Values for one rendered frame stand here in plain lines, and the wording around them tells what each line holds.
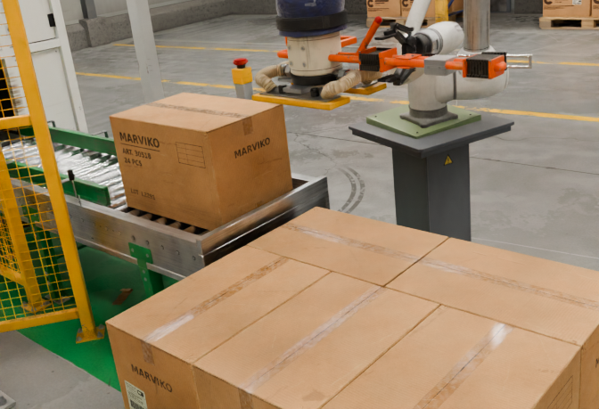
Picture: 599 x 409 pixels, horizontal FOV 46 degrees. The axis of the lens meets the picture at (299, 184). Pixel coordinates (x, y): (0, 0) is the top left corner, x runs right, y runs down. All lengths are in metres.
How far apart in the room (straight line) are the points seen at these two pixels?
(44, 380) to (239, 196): 1.10
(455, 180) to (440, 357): 1.33
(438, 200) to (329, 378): 1.39
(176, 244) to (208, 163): 0.32
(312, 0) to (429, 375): 1.12
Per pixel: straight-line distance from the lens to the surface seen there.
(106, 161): 3.78
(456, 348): 1.89
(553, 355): 1.89
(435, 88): 2.91
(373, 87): 2.28
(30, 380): 3.13
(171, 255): 2.66
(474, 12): 2.85
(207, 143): 2.53
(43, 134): 2.95
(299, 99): 2.22
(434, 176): 2.97
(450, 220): 3.10
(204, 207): 2.66
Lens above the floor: 1.60
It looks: 20 degrees down
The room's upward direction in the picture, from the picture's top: 6 degrees counter-clockwise
